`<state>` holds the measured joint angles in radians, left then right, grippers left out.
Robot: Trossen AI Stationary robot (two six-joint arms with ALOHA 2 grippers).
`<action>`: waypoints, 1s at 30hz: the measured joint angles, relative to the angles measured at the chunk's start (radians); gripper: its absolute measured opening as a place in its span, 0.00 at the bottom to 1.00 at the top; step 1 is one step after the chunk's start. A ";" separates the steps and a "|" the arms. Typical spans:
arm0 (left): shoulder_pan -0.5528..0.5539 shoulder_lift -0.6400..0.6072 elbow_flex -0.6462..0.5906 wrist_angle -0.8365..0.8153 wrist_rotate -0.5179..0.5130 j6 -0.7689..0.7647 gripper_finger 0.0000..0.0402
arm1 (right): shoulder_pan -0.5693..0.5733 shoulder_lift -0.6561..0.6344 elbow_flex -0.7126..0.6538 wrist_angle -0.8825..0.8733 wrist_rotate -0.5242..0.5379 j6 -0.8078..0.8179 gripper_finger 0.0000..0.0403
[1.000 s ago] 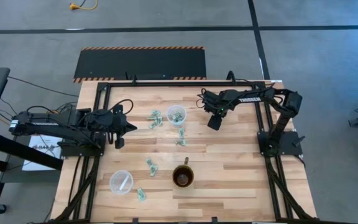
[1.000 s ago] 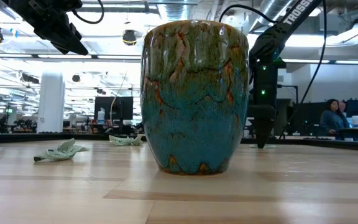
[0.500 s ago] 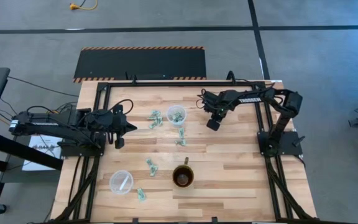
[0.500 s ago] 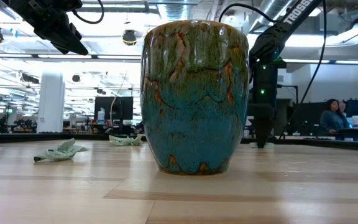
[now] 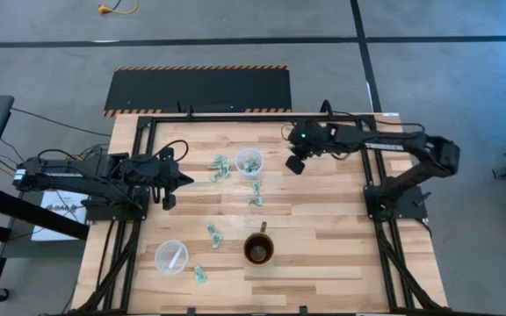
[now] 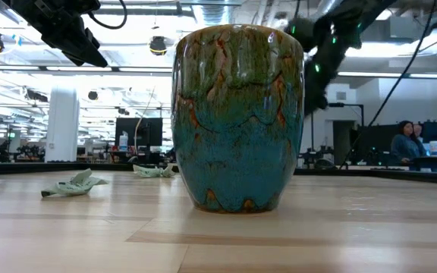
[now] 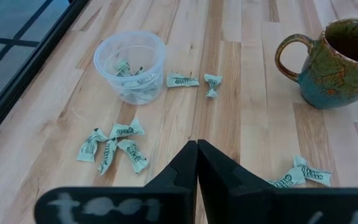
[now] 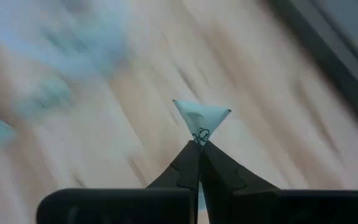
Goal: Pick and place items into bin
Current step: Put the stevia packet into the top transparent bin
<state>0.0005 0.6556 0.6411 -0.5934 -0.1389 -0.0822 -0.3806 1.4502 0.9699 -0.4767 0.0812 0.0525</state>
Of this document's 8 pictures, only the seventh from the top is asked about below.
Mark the green brown ceramic mug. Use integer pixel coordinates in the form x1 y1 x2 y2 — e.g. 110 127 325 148
274 17 358 110

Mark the green candy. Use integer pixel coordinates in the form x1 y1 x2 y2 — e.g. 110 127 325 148
109 117 145 139
116 139 150 174
97 138 119 175
293 155 333 187
265 167 306 189
166 72 200 88
76 128 109 163
114 60 133 77
203 73 223 99
126 74 161 94

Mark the clear plastic cup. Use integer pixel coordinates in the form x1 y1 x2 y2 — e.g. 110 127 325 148
93 30 167 106

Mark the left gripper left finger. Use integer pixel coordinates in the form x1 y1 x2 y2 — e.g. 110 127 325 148
34 139 198 224

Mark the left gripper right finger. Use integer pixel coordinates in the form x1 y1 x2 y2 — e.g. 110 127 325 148
198 139 358 224

